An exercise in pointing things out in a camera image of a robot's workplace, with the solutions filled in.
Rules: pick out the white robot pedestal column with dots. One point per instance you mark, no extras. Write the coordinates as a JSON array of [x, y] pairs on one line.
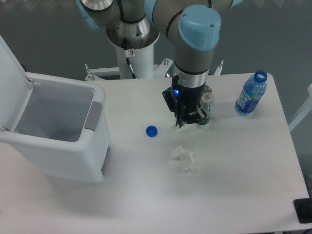
[[141, 60]]

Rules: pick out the black device at table edge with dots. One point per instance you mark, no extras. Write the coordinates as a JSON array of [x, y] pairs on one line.
[[303, 208]]

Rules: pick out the white trash bin lid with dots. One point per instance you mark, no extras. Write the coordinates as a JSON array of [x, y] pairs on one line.
[[15, 88]]

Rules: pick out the large crumpled white paper ball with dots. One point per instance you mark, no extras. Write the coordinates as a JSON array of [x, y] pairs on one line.
[[186, 158]]

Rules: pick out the blue plastic water bottle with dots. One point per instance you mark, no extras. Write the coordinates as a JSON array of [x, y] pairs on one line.
[[252, 91]]

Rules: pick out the blue bottle cap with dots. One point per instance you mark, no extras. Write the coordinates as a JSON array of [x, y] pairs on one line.
[[151, 131]]

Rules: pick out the white trash bin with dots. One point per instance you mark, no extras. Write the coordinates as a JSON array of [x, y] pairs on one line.
[[63, 130]]

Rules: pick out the white frame at right edge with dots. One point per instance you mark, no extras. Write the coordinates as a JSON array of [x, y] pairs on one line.
[[302, 111]]

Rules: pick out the white metal base frame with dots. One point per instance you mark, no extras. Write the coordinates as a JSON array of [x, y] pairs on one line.
[[165, 69]]

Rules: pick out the small white paper ball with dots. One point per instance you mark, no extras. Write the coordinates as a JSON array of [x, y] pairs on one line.
[[178, 129]]

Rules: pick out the clear green-label plastic bottle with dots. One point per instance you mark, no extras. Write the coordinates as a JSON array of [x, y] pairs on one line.
[[206, 104]]

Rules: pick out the crushed red soda can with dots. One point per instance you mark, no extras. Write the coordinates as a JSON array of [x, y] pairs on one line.
[[207, 89]]

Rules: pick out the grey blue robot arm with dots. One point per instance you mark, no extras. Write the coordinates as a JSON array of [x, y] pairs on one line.
[[192, 26]]

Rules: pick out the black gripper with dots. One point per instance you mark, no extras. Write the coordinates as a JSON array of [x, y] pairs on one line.
[[184, 102]]

